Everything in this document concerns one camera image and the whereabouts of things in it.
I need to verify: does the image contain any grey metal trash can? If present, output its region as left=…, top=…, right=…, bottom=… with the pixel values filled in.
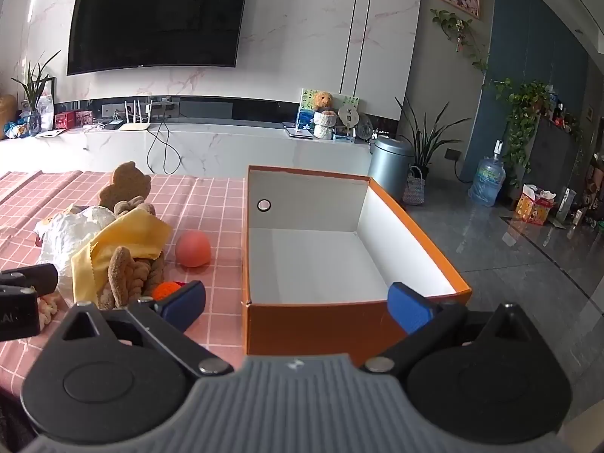
left=368, top=134, right=415, bottom=203

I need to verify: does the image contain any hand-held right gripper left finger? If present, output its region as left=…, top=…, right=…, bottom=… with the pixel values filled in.
left=61, top=280, right=233, bottom=378

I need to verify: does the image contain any woven basket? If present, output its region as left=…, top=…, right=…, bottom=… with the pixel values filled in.
left=402, top=166, right=427, bottom=206

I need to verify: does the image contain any hanging vine plant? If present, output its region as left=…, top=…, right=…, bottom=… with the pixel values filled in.
left=430, top=8, right=489, bottom=74

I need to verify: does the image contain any grey cabinet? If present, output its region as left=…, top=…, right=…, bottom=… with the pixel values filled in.
left=528, top=116, right=586, bottom=208

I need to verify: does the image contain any green painted picture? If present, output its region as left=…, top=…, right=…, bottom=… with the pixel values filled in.
left=298, top=87, right=360, bottom=130

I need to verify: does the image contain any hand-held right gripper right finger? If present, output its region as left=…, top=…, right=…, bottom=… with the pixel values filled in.
left=365, top=282, right=541, bottom=373

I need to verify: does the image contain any black cable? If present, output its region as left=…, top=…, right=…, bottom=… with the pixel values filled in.
left=146, top=118, right=182, bottom=175

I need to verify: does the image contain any round hand fan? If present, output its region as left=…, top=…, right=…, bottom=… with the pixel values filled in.
left=337, top=105, right=362, bottom=139

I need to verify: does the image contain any pink soft ball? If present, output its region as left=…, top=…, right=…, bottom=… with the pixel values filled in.
left=176, top=231, right=213, bottom=269

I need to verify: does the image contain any green plant in glass vase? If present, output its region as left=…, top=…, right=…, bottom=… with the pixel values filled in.
left=12, top=49, right=62, bottom=135

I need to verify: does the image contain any white crumpled cloth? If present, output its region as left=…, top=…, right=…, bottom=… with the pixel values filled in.
left=34, top=205, right=116, bottom=278

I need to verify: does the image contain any blue water bottle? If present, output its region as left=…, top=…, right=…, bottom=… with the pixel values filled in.
left=468, top=140, right=507, bottom=207

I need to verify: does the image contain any white marble television console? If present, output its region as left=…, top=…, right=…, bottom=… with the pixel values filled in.
left=0, top=120, right=373, bottom=177

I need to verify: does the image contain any beige braided rope toy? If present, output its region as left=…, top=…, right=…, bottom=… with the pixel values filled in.
left=37, top=293, right=64, bottom=328

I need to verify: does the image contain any red patterned tissue box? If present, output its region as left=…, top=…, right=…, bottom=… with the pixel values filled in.
left=514, top=184, right=558, bottom=226

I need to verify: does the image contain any black wall television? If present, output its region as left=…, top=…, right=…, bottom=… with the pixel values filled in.
left=66, top=0, right=253, bottom=76

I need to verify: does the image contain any orange knitted ball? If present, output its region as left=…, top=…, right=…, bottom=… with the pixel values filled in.
left=152, top=280, right=185, bottom=302

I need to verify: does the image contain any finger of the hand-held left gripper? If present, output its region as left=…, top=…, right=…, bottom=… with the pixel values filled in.
left=0, top=264, right=58, bottom=293
left=0, top=284, right=37, bottom=299

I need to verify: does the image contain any green ivy plant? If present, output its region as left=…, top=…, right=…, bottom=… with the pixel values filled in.
left=488, top=78, right=553, bottom=190

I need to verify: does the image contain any orange cardboard box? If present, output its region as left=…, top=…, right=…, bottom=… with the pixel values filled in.
left=242, top=165, right=473, bottom=357

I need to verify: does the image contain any pink checked tablecloth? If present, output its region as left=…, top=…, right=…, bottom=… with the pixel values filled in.
left=0, top=170, right=265, bottom=388

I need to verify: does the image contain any yellow cloth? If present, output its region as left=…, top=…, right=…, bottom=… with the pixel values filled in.
left=71, top=210, right=173, bottom=310

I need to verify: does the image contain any white router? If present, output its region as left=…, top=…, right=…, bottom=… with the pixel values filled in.
left=118, top=99, right=152, bottom=132

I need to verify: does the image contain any potted long-leaf plant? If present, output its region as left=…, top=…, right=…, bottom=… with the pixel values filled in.
left=395, top=97, right=465, bottom=180

